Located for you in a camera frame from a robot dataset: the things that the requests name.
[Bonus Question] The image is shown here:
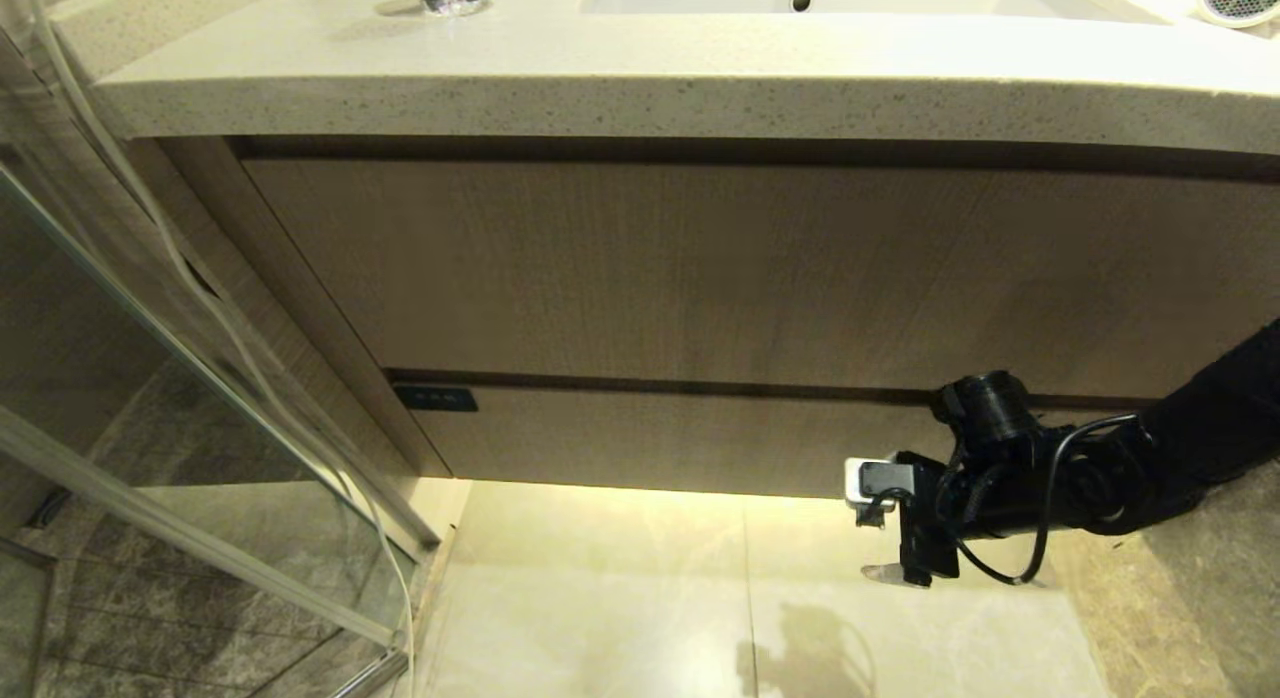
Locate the black control panel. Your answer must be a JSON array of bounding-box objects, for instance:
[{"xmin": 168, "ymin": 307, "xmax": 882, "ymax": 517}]
[{"xmin": 393, "ymin": 385, "xmax": 480, "ymax": 414}]

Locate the short wooden drawer front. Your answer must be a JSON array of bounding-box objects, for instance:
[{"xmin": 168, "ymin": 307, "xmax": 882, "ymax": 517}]
[{"xmin": 388, "ymin": 381, "xmax": 1156, "ymax": 501}]

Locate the beige stone vanity counter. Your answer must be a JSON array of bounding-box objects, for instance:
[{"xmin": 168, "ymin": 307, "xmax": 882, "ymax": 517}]
[{"xmin": 92, "ymin": 0, "xmax": 1280, "ymax": 157}]

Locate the glass shower door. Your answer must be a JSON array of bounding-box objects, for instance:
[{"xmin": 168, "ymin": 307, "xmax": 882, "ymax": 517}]
[{"xmin": 0, "ymin": 0, "xmax": 443, "ymax": 698}]

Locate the tall wooden drawer front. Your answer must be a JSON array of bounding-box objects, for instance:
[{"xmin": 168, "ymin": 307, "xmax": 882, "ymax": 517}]
[{"xmin": 238, "ymin": 156, "xmax": 1280, "ymax": 401}]

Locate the wooden vanity cabinet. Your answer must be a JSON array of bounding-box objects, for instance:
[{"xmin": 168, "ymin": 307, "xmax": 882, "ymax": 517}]
[{"xmin": 128, "ymin": 133, "xmax": 1280, "ymax": 501}]

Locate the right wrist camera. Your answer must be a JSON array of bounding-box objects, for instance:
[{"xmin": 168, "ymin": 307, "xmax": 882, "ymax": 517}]
[{"xmin": 844, "ymin": 456, "xmax": 922, "ymax": 530}]

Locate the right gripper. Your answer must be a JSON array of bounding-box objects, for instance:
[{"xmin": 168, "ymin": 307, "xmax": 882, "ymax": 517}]
[{"xmin": 861, "ymin": 448, "xmax": 1009, "ymax": 589}]

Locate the black cable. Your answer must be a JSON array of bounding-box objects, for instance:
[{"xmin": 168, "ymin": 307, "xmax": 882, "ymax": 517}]
[{"xmin": 955, "ymin": 414, "xmax": 1141, "ymax": 587}]

